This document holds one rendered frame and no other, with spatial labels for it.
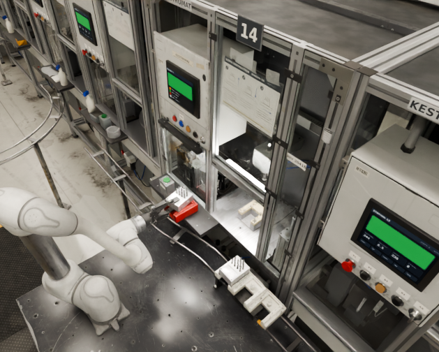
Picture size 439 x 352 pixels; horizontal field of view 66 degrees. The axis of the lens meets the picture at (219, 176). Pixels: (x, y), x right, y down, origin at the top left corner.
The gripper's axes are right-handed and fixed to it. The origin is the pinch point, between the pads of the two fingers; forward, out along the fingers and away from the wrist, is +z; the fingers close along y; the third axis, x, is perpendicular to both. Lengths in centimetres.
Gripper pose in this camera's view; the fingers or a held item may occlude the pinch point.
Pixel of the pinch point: (174, 204)
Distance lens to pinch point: 195.0
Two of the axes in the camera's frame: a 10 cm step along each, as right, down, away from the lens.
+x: -6.4, -5.3, 5.5
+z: 7.6, -4.1, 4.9
